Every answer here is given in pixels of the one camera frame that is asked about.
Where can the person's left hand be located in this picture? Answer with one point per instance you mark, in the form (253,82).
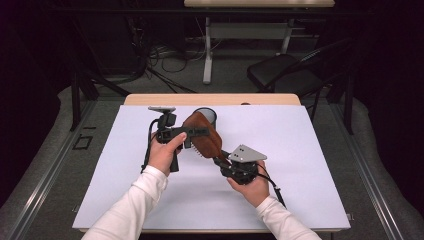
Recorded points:
(163,155)

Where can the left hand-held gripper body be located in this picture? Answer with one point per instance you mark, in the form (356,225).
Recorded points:
(166,120)

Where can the black metal stand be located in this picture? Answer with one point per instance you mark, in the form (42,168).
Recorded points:
(75,100)
(348,106)

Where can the person's right hand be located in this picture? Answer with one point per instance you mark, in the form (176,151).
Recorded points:
(255,191)

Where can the aluminium floor rail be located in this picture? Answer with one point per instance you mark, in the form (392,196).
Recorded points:
(368,176)
(53,166)

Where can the brown wooden hairbrush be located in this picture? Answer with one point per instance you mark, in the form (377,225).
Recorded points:
(205,140)

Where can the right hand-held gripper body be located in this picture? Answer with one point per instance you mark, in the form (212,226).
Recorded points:
(243,166)

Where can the black folding chair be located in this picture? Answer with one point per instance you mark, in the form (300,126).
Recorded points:
(283,71)

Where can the white metal-legged desk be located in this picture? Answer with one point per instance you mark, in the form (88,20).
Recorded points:
(246,30)

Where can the white table mat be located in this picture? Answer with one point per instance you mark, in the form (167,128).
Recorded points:
(300,173)

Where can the black mesh pen cup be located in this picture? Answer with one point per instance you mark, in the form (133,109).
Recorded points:
(210,115)

